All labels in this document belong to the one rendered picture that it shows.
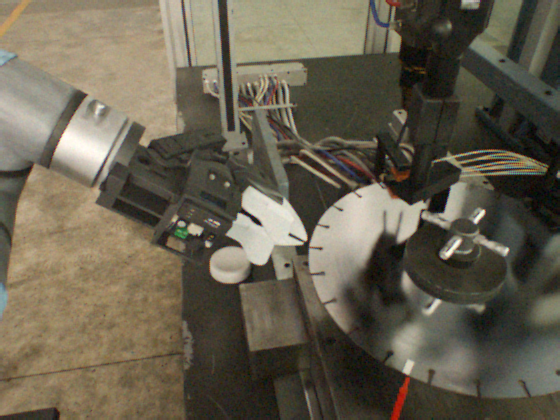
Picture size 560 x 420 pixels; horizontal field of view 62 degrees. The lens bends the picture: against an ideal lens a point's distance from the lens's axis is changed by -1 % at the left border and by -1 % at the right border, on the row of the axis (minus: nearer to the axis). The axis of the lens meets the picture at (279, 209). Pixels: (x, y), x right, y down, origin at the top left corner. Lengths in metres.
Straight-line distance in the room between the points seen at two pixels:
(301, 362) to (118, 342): 1.12
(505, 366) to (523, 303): 0.09
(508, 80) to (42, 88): 0.64
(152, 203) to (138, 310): 1.37
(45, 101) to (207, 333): 0.43
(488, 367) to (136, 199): 0.35
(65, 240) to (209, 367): 1.53
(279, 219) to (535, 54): 0.84
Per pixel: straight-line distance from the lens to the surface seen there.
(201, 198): 0.42
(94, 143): 0.42
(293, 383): 0.67
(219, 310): 0.75
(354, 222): 0.59
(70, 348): 1.75
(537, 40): 1.18
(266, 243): 0.49
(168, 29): 1.55
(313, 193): 0.96
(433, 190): 0.58
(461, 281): 0.54
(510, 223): 0.65
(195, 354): 0.71
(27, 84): 0.43
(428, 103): 0.49
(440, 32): 0.40
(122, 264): 1.96
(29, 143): 0.43
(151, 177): 0.42
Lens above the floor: 1.33
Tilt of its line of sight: 39 degrees down
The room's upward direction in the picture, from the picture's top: straight up
